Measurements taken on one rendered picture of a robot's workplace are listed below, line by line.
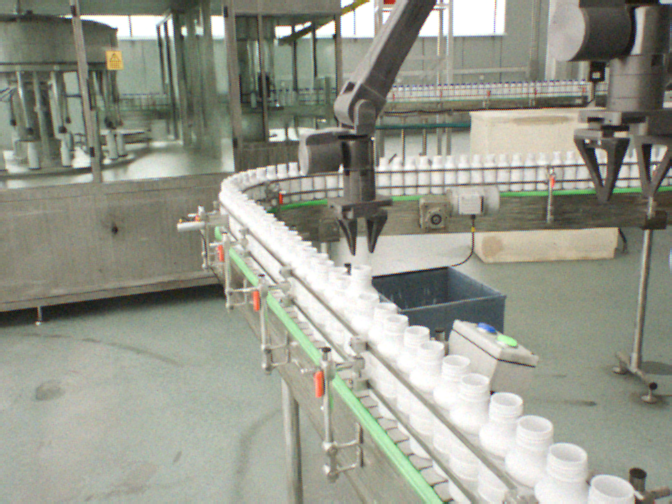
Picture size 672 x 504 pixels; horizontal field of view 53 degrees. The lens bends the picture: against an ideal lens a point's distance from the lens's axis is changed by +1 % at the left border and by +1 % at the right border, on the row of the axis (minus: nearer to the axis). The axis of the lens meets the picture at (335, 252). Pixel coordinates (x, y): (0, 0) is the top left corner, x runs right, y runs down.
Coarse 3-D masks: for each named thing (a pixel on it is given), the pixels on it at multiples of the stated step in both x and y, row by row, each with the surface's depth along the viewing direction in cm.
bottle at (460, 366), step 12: (444, 360) 89; (456, 360) 90; (468, 360) 88; (444, 372) 88; (456, 372) 87; (468, 372) 87; (444, 384) 88; (456, 384) 87; (444, 396) 88; (456, 396) 87; (444, 408) 88; (444, 432) 89; (444, 444) 89; (444, 456) 89
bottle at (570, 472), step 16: (560, 448) 68; (576, 448) 68; (560, 464) 66; (576, 464) 65; (544, 480) 68; (560, 480) 66; (576, 480) 65; (544, 496) 67; (560, 496) 66; (576, 496) 66
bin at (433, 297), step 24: (384, 288) 201; (408, 288) 203; (432, 288) 206; (456, 288) 203; (480, 288) 190; (408, 312) 170; (432, 312) 172; (456, 312) 175; (480, 312) 177; (504, 312) 180; (432, 336) 174
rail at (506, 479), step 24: (336, 312) 122; (384, 360) 102; (408, 384) 94; (432, 408) 88; (408, 432) 96; (456, 432) 82; (432, 456) 89; (480, 456) 77; (456, 480) 83; (504, 480) 72
